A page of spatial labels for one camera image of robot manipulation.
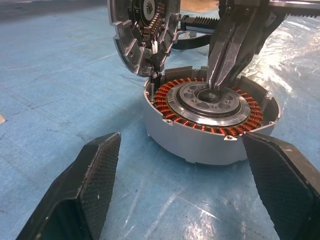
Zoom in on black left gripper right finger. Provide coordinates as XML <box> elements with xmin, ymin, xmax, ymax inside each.
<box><xmin>241</xmin><ymin>131</ymin><xmax>320</xmax><ymax>240</ymax></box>

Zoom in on brown cardboard sheet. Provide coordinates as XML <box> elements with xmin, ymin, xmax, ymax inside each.
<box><xmin>180</xmin><ymin>0</ymin><xmax>220</xmax><ymax>12</ymax></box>

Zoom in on grey motor base copper windings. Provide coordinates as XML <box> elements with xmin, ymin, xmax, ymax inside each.
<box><xmin>143</xmin><ymin>65</ymin><xmax>282</xmax><ymax>166</ymax></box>

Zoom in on grey motor lid circuit board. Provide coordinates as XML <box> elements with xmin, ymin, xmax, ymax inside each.
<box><xmin>107</xmin><ymin>0</ymin><xmax>182</xmax><ymax>76</ymax></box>

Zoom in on blue table mat plastic film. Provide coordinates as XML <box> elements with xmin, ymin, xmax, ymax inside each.
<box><xmin>0</xmin><ymin>0</ymin><xmax>320</xmax><ymax>240</ymax></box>

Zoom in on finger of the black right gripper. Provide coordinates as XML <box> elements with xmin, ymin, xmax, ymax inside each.
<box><xmin>207</xmin><ymin>23</ymin><xmax>236</xmax><ymax>87</ymax></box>
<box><xmin>221</xmin><ymin>7</ymin><xmax>270</xmax><ymax>89</ymax></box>

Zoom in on silver spoked rotor black rim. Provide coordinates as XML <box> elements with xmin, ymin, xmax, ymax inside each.
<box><xmin>172</xmin><ymin>29</ymin><xmax>216</xmax><ymax>51</ymax></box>

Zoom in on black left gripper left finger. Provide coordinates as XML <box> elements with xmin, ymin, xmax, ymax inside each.
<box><xmin>16</xmin><ymin>132</ymin><xmax>122</xmax><ymax>240</ymax></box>

